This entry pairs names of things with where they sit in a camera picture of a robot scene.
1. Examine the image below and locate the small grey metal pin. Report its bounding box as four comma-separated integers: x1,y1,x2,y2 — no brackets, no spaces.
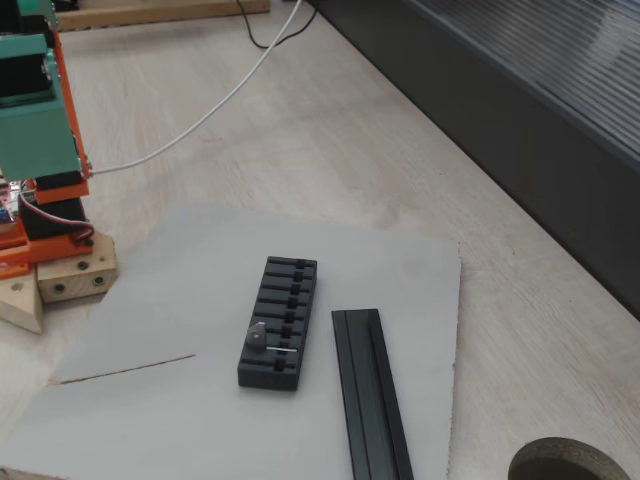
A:
244,322,299,354

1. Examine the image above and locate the black slotted holder block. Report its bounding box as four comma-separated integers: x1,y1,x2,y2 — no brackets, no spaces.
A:
236,255,320,391

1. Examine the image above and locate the grey-topped wooden board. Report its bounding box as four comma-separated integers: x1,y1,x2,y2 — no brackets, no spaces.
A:
0,199,462,480

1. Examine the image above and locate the black aluminium profile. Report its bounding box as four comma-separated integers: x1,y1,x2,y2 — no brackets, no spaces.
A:
331,308,416,480

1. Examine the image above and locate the wooden base block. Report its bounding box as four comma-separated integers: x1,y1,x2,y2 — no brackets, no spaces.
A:
0,232,119,335

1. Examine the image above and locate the wooden plank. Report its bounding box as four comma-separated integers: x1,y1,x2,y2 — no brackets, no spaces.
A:
57,0,271,32

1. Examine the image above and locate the red controller board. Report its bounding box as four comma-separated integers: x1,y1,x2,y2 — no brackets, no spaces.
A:
0,180,24,234

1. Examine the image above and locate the black power cable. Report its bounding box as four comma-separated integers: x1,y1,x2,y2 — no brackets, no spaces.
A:
235,0,321,50

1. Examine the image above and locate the white USB cable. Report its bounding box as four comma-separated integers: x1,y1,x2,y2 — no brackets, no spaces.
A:
88,0,305,175

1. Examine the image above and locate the base servo wire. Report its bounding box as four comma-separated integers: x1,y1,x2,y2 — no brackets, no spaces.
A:
19,192,95,246

